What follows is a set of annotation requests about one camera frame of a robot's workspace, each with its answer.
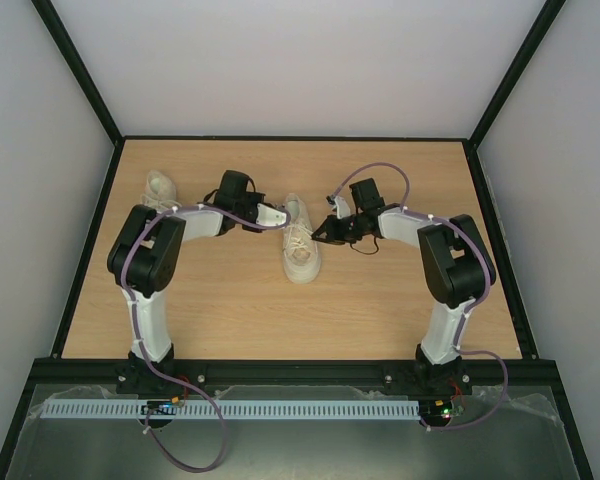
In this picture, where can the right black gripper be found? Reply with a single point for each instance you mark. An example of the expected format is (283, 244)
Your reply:
(340, 227)

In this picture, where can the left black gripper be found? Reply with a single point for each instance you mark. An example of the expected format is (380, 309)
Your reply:
(255, 194)

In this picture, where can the white lace sneaker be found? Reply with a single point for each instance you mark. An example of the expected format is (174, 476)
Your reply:
(301, 255)
(160, 191)

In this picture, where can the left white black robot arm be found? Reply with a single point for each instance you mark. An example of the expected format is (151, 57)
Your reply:
(144, 256)

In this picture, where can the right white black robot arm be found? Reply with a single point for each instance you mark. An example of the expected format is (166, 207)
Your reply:
(457, 267)

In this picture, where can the white lace sneaker tied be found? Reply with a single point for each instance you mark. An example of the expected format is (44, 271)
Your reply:
(160, 191)

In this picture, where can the right controller board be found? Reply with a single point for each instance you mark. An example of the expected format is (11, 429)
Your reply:
(442, 409)

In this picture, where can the controller board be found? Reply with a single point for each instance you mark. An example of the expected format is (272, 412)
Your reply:
(442, 409)
(169, 407)

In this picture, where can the left controller board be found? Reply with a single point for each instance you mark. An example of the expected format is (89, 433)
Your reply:
(169, 407)

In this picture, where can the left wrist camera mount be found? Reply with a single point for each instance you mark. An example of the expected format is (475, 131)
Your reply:
(270, 217)

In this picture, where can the light blue slotted cable duct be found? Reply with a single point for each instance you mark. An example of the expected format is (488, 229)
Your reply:
(238, 410)

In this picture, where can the black aluminium frame rail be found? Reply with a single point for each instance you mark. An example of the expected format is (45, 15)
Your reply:
(370, 373)

